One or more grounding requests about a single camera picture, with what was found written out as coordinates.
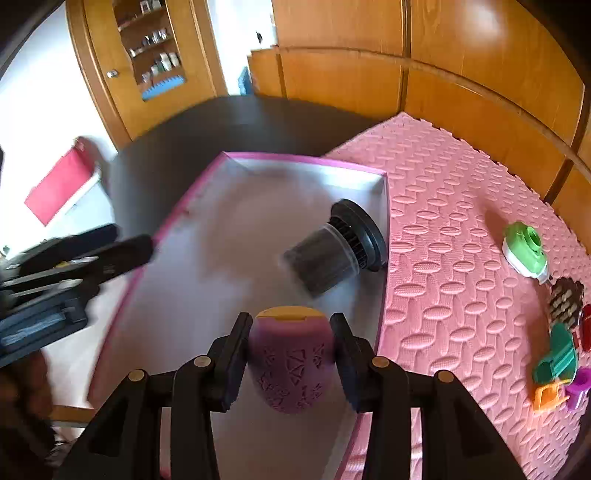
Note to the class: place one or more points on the teal plastic spool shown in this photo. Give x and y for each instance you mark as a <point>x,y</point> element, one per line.
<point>556,355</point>

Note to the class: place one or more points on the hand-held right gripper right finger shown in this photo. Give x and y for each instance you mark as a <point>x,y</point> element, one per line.
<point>349,364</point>

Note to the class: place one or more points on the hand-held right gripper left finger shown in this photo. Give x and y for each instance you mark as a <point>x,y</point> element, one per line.
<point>234,364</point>

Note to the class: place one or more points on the orange plastic block toy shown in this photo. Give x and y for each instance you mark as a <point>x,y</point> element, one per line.
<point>547,399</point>

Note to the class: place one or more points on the wooden cabinet with glass door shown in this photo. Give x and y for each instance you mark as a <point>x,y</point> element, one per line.
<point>101,50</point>

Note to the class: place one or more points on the small bottles on cabinet shelves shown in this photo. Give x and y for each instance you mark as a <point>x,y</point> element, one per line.
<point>161,60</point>

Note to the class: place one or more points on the person's left forearm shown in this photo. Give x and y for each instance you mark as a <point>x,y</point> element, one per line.
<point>23,406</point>

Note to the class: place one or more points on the brown spiky massage ball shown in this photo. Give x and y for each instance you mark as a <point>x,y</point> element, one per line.
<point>565,302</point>

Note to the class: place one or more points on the grey cylindrical vacuum filter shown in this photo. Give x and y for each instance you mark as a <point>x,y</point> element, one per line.
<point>323,258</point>

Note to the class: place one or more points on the green and white plastic dispenser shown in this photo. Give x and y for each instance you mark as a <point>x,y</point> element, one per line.
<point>521,247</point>

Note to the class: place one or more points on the pink-rimmed cardboard box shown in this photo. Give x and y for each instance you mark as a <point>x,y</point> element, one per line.
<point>207,240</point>

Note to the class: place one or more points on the pink foam mat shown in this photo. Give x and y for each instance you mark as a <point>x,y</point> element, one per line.
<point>461,277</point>

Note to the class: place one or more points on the red cloth panel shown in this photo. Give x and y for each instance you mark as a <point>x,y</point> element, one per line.
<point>57,184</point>

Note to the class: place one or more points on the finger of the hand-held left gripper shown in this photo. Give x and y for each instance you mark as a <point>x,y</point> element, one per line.
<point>60,247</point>
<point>124,256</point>

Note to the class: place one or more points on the red plastic block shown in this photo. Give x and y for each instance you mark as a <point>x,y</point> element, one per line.
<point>585,327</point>

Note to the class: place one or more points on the purple patterned oval toy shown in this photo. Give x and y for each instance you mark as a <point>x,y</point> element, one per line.
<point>291,364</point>

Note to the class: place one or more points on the blue foam mat piece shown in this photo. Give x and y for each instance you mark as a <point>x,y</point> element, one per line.
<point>164,87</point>

